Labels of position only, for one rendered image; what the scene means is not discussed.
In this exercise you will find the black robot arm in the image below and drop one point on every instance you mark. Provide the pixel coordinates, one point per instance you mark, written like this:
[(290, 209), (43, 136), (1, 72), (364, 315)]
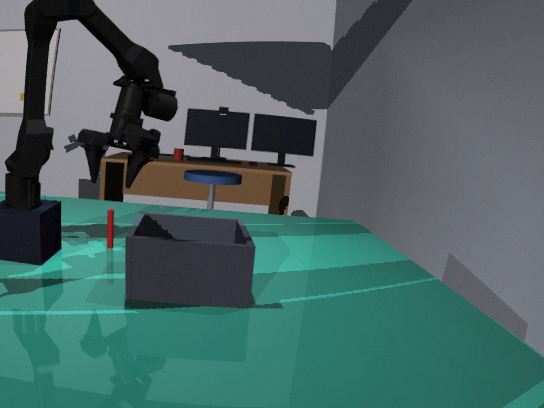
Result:
[(34, 141)]

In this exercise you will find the red peg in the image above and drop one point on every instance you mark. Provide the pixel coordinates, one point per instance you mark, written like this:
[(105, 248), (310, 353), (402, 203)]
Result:
[(110, 229)]

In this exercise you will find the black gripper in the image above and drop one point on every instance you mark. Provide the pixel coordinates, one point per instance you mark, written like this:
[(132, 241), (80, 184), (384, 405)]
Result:
[(95, 141)]

